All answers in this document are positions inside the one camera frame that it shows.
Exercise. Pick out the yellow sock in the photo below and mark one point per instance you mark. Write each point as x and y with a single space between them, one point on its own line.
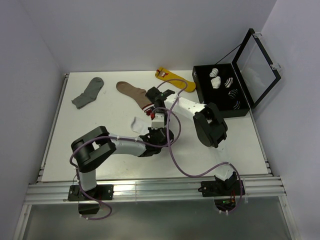
169 77

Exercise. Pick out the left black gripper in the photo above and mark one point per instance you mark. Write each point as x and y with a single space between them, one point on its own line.
151 130

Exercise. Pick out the white rolled sock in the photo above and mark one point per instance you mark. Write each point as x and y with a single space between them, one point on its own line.
214 73

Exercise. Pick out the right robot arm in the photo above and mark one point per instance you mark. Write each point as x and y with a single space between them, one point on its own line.
210 127

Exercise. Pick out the box lid with glass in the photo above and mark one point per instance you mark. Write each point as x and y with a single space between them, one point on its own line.
256 72

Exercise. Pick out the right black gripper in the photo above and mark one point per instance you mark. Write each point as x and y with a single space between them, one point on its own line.
152 93

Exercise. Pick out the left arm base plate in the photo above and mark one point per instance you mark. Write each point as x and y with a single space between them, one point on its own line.
100 192

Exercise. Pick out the dark striped rolled sock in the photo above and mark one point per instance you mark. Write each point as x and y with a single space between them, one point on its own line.
233 94

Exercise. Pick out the white sock black stripes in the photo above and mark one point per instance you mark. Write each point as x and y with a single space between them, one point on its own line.
140 126

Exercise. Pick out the striped rolled sock upper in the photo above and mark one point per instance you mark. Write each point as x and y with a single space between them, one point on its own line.
228 82

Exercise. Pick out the black storage box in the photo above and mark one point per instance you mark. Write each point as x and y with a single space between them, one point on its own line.
206 94

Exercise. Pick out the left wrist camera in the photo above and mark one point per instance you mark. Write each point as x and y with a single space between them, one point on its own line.
157 120

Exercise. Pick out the brown striped sock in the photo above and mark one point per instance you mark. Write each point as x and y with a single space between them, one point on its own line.
137 94

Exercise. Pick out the grey sock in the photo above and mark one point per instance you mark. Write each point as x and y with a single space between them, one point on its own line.
90 93

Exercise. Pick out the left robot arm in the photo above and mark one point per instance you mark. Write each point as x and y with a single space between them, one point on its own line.
93 148

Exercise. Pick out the dark rolled sock lower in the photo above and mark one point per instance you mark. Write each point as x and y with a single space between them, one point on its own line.
237 105

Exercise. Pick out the aluminium frame rail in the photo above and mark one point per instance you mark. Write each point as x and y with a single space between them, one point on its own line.
164 189

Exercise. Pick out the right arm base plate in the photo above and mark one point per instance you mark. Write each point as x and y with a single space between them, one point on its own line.
219 189

